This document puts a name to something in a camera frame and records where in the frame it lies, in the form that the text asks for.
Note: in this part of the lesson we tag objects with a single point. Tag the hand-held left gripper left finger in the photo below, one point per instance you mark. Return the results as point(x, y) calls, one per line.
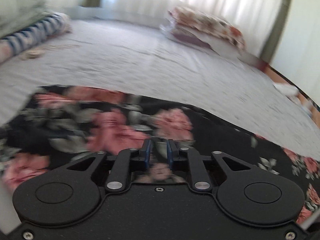
point(147, 155)

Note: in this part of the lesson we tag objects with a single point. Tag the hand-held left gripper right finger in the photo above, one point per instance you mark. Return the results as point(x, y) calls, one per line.
point(170, 155)

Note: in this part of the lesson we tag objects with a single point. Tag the black floral pants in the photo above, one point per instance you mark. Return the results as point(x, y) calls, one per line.
point(75, 130)

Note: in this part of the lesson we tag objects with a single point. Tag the bed with grey sheet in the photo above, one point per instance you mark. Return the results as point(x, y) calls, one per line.
point(140, 62)

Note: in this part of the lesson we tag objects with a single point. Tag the crumpled white cloth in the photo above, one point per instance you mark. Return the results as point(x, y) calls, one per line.
point(286, 89)

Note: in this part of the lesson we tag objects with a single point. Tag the floral pillow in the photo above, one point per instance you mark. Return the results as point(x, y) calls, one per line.
point(212, 27)

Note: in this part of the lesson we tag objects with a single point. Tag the blue white striped bolster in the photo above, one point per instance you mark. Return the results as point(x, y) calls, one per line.
point(35, 33)

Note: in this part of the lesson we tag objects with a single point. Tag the pale green floral quilt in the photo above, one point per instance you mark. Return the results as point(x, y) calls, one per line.
point(17, 7)

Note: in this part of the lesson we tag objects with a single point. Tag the wooden bed frame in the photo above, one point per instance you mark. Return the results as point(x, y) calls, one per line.
point(280, 76)

